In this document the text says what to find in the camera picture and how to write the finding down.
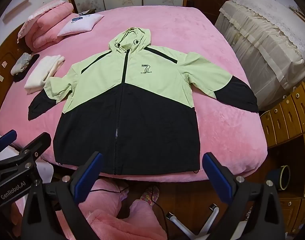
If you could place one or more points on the green and black hooded jacket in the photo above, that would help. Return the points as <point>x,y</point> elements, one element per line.
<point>142,105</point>

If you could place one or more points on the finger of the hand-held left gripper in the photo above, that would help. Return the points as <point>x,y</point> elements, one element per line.
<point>7,136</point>
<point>40,142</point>

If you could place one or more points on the white printed pillow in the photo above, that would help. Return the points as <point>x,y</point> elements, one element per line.
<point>80,23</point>

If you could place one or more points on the person's pink pajama legs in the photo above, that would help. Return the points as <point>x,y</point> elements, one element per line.
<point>112,225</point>

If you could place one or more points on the patterned slipper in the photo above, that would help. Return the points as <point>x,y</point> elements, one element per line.
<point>148,196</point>

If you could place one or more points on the white chair base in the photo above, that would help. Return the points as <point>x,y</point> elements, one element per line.
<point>190,230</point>

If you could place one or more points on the grey patterned folded cloth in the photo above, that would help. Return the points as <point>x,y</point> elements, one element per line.
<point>20,63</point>

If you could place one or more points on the white cloth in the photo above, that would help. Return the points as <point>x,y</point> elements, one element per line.
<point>43,171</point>

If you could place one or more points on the dark cloth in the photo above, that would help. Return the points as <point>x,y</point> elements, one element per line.
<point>18,78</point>

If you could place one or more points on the wooden wall shelf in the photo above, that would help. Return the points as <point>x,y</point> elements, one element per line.
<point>17,7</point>

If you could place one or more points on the cream folded cloth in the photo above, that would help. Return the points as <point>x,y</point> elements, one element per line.
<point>42,72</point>

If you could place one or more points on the pink folded quilt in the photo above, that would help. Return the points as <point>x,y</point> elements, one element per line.
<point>47,27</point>

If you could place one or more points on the pink bed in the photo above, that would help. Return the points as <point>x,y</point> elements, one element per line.
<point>205,55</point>

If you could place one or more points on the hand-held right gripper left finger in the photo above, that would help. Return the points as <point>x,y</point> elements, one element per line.
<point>88,177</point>

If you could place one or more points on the wooden headboard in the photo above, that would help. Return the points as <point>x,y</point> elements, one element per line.
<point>2,67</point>

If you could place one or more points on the wooden drawer cabinet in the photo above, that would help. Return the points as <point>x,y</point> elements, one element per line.
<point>287,120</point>

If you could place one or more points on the dark bin with yellow rim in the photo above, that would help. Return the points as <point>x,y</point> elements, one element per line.
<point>277,175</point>

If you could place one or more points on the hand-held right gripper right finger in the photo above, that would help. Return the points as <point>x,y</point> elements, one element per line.
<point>217,177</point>

